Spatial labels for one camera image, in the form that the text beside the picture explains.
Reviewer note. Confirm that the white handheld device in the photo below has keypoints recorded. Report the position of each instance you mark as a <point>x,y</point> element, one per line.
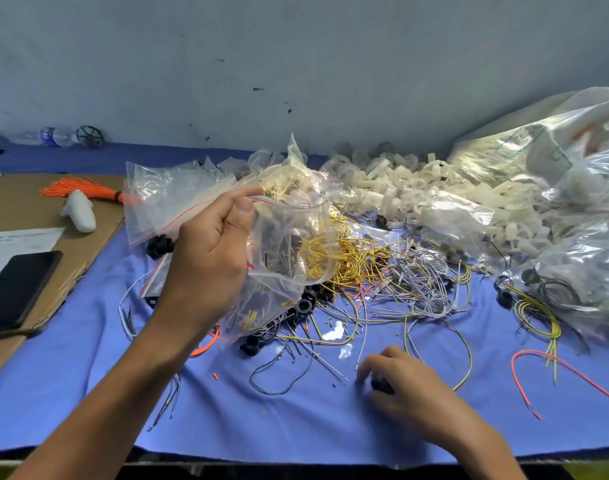
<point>79,212</point>

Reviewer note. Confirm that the black round wheel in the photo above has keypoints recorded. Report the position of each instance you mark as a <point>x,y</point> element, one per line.
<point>89,136</point>

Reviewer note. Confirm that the person's left forearm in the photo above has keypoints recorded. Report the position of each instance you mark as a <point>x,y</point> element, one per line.
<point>94,415</point>

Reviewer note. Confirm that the orange tie bundle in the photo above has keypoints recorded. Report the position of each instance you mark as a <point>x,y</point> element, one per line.
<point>79,188</point>

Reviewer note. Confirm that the black smartphone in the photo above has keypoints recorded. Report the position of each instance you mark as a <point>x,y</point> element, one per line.
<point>14,290</point>

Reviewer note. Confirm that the white paper sheet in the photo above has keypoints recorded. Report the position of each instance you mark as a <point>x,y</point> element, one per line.
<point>14,240</point>

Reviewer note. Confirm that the pile of white plastic wheels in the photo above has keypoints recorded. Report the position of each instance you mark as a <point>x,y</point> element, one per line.
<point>414,190</point>

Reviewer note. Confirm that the person's right hand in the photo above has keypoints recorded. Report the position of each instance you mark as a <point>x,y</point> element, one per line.
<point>414,390</point>

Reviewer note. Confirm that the pile of black plastic rings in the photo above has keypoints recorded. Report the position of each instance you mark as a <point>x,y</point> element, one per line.
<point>159,245</point>

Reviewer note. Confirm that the person's left hand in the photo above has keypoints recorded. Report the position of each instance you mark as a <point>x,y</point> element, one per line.
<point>209,265</point>

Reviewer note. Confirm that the stack of plastic bags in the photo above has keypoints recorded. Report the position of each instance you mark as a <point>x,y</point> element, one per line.
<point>164,200</point>

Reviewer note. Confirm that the pile of large plastic bags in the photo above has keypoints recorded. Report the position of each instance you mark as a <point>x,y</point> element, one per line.
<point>564,145</point>

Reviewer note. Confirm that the heap of plastic bags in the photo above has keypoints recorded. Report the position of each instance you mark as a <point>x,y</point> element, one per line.
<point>294,180</point>

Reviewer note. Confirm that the clear zip plastic bag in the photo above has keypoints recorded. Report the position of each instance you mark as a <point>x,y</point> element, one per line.
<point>284,245</point>

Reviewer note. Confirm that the red-zip plastic bag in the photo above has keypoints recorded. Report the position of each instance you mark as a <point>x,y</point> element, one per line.
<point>150,275</point>

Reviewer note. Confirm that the clear plastic water bottle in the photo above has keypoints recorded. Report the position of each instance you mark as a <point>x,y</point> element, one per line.
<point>49,137</point>

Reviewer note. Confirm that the brown cardboard sheet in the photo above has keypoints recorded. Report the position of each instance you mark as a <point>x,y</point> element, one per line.
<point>24,205</point>

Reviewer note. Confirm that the blue cloth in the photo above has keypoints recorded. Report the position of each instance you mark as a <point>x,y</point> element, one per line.
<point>64,385</point>

